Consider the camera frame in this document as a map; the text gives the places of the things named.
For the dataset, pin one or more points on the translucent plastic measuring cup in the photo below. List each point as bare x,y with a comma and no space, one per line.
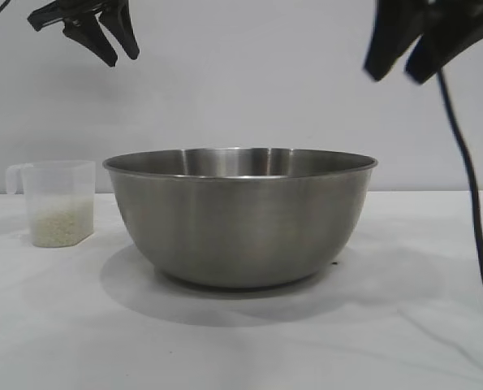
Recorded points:
58,183

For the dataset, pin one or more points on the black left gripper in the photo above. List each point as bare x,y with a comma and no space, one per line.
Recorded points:
70,12

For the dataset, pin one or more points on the white rice grains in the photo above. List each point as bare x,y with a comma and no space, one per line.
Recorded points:
62,225

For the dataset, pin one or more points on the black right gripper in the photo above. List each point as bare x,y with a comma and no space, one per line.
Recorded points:
464,8

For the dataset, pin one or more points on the stainless steel mixing bowl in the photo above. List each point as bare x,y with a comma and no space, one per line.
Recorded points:
241,227

